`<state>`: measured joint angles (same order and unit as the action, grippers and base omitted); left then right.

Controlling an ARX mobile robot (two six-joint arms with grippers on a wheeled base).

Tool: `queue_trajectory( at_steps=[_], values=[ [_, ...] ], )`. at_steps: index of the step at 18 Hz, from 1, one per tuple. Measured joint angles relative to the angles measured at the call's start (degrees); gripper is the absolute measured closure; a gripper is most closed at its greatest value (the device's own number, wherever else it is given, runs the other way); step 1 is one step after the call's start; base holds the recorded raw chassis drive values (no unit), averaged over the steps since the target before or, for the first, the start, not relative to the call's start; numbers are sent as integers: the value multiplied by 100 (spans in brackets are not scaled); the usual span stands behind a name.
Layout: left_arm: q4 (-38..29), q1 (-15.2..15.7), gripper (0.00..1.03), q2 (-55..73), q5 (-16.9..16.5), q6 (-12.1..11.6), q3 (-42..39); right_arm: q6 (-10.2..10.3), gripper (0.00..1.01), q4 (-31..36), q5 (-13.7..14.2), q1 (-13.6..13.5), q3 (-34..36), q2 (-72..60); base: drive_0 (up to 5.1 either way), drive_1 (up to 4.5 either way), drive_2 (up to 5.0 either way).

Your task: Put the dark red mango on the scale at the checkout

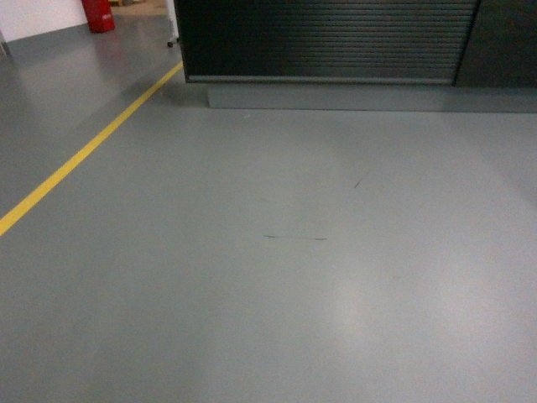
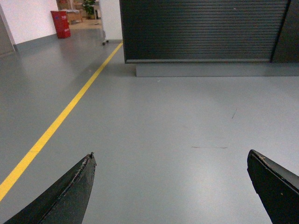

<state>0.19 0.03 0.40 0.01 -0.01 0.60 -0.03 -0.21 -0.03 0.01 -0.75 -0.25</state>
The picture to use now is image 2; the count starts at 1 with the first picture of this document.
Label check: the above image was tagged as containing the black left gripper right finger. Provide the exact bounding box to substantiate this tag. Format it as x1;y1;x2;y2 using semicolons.
247;150;299;224

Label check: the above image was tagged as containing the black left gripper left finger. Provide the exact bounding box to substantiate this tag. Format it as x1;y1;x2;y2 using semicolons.
5;152;96;224

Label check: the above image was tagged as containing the dark checkout counter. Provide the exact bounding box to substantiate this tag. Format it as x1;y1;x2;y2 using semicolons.
120;0;299;77

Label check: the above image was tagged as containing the white wheeled cart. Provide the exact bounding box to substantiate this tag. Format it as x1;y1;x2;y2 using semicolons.
93;0;109;46

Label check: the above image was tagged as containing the red fire extinguisher box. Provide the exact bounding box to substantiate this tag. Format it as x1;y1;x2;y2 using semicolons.
51;11;71;39

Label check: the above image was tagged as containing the cardboard box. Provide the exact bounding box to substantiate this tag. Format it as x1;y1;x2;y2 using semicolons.
66;10;83;24

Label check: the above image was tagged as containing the green potted plant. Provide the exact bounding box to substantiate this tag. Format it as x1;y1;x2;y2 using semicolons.
82;0;96;19

